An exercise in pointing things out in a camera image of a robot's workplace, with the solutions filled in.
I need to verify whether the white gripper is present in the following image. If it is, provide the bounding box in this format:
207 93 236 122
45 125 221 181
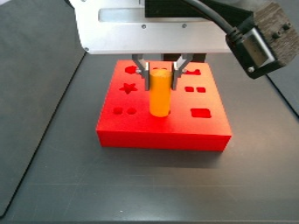
69 0 229 91

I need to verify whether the orange oval peg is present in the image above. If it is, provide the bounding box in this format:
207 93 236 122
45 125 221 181
149 69 172 117

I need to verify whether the red shape-sorting block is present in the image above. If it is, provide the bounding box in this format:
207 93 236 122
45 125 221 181
96 60 232 151

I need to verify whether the black cable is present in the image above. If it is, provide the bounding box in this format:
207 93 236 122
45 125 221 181
181 0 239 38

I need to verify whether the black camera box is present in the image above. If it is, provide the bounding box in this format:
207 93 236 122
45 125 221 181
225 1 299 79

